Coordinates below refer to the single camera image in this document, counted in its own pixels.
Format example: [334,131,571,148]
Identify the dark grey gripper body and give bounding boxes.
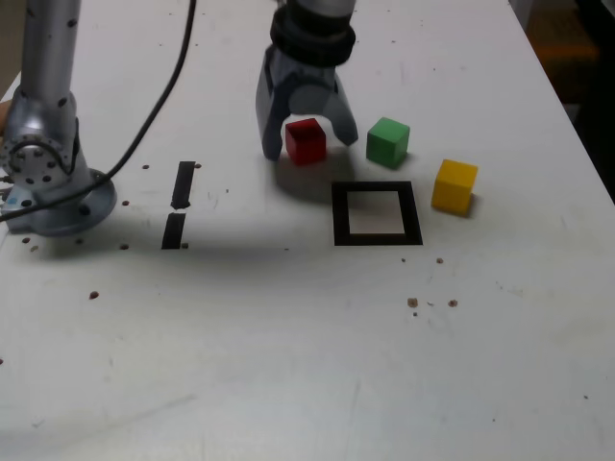
[270,46,341,93]

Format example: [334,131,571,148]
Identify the red cube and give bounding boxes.
[284,117,328,167]

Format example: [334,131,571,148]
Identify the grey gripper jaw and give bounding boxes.
[287,78,359,147]
[255,46,298,162]

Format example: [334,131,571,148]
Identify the black cable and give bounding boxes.
[0,0,197,222]

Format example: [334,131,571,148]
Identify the black tape square outline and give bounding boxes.
[331,180,424,247]

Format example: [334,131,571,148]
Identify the black tape strip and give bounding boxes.
[160,160,197,251]

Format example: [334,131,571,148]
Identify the green cube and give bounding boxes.
[365,116,411,170]

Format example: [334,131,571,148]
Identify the yellow cube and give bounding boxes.
[430,158,480,214]

